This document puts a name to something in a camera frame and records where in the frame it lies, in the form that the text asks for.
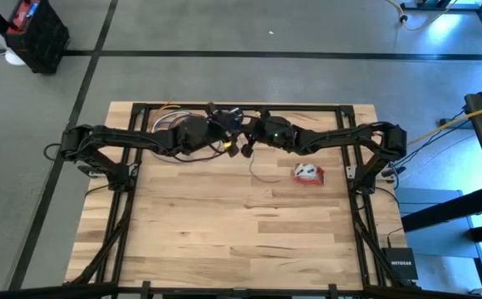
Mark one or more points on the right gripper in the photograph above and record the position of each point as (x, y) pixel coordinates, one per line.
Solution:
(268, 130)

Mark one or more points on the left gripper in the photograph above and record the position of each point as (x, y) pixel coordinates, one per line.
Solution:
(218, 126)

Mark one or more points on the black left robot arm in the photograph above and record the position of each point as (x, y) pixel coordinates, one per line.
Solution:
(112, 135)

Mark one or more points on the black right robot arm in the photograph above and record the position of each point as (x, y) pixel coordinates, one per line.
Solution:
(340, 135)

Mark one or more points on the red tape dispenser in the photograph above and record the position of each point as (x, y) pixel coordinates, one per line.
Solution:
(318, 176)

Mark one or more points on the black bin red contents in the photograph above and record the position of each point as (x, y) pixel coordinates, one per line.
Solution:
(45, 41)

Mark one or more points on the black stand base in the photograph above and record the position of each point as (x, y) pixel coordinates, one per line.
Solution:
(432, 7)

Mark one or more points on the grey floor platform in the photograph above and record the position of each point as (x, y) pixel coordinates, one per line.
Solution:
(440, 245)

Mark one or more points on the white round object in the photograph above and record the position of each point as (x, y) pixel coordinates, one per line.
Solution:
(13, 59)

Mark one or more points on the black Netgear network switch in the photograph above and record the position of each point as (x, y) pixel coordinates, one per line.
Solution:
(401, 266)

